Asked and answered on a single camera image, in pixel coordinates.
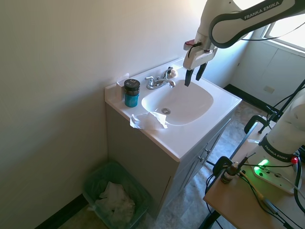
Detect brown dropper bottle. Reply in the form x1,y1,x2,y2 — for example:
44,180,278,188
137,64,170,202
220,161,240,185

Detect grey yellow cable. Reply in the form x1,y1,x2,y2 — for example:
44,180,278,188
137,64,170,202
238,169,287,220

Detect light wooden table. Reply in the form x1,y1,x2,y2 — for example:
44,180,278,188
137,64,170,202
203,133,305,229

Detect crumpled tissues in bin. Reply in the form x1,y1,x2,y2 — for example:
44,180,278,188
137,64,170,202
93,181,137,223

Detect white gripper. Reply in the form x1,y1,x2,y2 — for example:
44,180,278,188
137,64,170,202
183,44,218,87

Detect black table clamp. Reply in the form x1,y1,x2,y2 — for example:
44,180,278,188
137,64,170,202
244,114,270,144
212,156,233,177

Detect grey vanity cabinet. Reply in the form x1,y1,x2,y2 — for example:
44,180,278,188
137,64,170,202
105,100,233,220

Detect teal jar with black lid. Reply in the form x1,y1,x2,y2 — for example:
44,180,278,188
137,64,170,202
123,78,141,108

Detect black baseboard by bin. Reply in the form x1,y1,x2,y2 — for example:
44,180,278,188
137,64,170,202
35,192,89,229

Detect black metal leg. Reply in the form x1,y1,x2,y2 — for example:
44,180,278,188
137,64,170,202
199,207,223,229

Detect red black wrist camera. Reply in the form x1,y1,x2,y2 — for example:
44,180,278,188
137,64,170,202
183,40,203,52

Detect chrome two-handle faucet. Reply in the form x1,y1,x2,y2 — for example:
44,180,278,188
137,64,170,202
144,67,176,91

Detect white tissue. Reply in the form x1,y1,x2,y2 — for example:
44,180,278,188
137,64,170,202
129,111,171,131

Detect green plastic trash bin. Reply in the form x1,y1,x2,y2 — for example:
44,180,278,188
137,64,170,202
82,160,153,229

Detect window with white frame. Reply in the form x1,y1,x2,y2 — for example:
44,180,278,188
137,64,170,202
261,9,305,52

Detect black baseboard under window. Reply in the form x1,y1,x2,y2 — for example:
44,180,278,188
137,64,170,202
223,83,282,108

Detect white sink countertop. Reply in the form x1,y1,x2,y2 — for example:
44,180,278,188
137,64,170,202
104,58,243,163

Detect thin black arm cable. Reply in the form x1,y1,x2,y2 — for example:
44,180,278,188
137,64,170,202
242,21,305,42

